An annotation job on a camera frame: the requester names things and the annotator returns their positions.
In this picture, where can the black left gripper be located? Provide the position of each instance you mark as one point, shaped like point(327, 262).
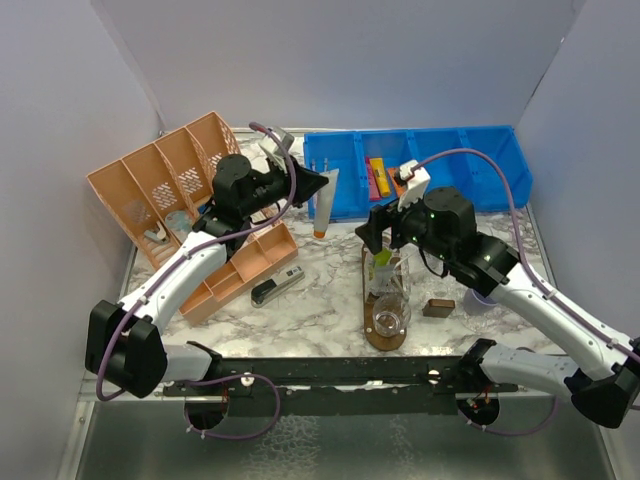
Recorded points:
point(307, 182)

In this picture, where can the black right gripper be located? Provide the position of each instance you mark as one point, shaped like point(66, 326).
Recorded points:
point(379, 219)

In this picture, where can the white tube orange cap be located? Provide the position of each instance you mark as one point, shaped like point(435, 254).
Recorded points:
point(324, 203)

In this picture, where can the lime green toothpaste tube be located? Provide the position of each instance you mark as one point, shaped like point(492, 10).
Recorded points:
point(382, 258)

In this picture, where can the white tube black cap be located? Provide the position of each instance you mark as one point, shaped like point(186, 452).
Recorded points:
point(379, 278)

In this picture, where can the white toothbrush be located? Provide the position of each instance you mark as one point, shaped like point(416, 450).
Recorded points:
point(399, 263)

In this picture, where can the lilac plastic cup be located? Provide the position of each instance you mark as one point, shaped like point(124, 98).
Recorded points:
point(475, 304)

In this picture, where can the clear cup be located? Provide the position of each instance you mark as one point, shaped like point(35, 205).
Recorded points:
point(433, 286)
point(391, 314)

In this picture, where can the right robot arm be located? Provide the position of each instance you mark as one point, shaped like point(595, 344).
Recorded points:
point(599, 369)

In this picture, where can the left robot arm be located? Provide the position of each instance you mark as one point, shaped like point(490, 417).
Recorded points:
point(124, 344)

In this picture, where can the magenta toothpaste box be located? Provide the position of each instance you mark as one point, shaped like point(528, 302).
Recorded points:
point(374, 194)

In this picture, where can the orange toothpaste tube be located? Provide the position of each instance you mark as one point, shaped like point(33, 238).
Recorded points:
point(398, 185)

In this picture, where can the yellow toothpaste tube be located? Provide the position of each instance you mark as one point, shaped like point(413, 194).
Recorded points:
point(379, 171)

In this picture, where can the clear front cup on tray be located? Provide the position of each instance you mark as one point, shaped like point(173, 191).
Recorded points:
point(391, 314)

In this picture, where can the brown wooden tray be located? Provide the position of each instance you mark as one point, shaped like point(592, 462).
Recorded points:
point(377, 341)

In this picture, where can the blue bin with toothbrushes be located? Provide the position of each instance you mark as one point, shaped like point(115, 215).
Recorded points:
point(339, 148)

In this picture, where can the clear textured glass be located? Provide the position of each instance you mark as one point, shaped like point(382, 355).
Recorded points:
point(396, 255)

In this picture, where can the blue bin with toothpastes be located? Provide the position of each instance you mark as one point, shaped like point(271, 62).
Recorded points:
point(392, 146)

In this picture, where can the black silver stapler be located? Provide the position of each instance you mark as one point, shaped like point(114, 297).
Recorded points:
point(269, 289)

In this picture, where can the blue bin with jar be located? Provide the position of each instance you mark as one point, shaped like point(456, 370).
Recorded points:
point(484, 187)

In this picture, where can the light blue razor package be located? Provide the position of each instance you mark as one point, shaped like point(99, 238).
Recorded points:
point(179, 222)

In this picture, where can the peach desk organizer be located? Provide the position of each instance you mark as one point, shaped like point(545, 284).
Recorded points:
point(175, 173)

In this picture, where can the small white clip tool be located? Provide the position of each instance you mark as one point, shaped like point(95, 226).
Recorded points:
point(157, 234)

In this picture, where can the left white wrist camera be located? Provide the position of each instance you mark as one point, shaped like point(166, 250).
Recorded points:
point(276, 150)

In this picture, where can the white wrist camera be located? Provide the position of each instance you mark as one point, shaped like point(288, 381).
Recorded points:
point(417, 179)
point(276, 150)

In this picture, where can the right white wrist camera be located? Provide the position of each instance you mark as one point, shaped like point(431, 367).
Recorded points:
point(417, 179)

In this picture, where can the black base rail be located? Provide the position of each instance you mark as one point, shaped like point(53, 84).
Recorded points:
point(332, 386)

